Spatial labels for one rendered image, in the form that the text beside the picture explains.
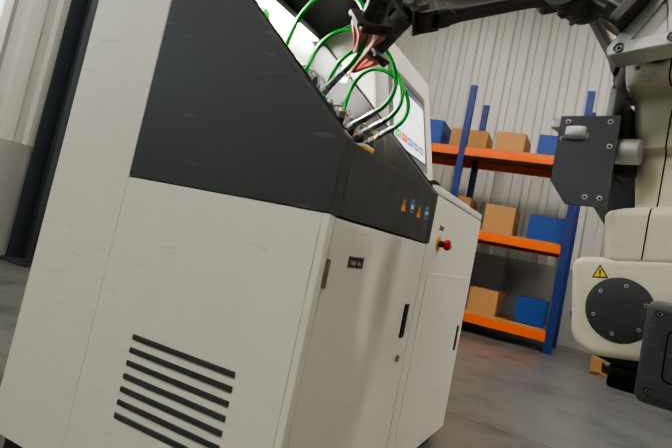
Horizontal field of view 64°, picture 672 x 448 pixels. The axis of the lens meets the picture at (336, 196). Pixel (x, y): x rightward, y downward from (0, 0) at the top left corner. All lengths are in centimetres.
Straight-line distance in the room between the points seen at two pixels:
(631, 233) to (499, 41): 785
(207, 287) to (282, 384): 27
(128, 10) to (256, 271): 83
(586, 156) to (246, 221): 68
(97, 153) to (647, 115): 126
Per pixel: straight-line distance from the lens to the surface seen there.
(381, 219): 132
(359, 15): 136
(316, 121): 113
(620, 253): 100
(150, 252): 134
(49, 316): 159
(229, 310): 119
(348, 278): 121
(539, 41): 862
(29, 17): 551
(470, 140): 709
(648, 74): 104
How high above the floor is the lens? 74
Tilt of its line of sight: 5 degrees up
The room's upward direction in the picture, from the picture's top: 12 degrees clockwise
